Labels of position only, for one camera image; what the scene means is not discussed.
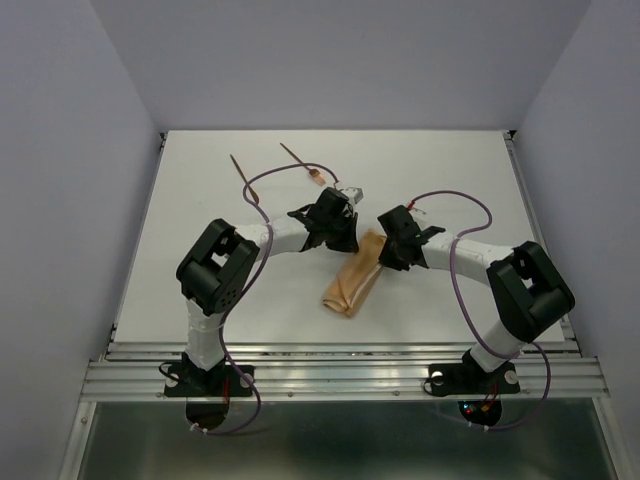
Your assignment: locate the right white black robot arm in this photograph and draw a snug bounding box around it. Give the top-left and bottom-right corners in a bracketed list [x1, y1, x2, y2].
[378, 206, 575, 397]

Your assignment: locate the copper fork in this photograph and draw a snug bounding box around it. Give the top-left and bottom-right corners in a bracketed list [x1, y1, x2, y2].
[279, 142, 327, 187]

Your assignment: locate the copper knife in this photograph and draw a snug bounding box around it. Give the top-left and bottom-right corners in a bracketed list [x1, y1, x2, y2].
[230, 154, 260, 205]

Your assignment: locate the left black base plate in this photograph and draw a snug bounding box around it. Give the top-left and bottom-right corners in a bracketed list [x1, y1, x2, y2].
[158, 362, 253, 398]

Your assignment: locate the peach satin napkin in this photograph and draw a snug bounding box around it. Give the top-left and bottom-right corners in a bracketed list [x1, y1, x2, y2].
[322, 229, 386, 318]

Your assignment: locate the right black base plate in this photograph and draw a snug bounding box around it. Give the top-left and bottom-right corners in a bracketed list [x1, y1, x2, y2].
[422, 362, 521, 397]

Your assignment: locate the aluminium rail frame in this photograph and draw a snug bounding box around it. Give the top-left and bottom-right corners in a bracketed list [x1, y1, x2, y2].
[59, 129, 626, 480]

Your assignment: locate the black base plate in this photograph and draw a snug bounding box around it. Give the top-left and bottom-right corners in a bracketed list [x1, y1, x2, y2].
[158, 362, 253, 398]
[422, 362, 521, 397]

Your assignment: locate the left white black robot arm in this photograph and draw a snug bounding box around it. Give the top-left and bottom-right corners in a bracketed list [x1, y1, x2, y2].
[167, 187, 363, 396]

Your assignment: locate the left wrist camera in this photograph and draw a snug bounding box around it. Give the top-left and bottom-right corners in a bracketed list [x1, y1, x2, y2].
[337, 186, 364, 206]

